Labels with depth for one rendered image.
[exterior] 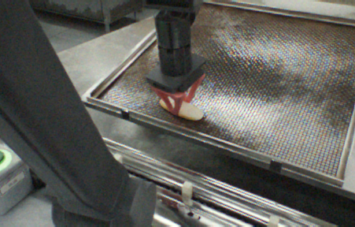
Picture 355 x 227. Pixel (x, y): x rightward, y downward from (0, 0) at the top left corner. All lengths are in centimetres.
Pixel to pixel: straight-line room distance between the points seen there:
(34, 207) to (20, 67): 45
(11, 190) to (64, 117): 39
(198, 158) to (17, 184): 32
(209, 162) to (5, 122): 50
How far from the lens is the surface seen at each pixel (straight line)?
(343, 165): 62
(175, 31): 55
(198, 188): 59
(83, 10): 348
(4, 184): 62
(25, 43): 22
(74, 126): 27
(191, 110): 67
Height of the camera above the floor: 128
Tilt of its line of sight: 35 degrees down
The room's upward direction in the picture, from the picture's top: straight up
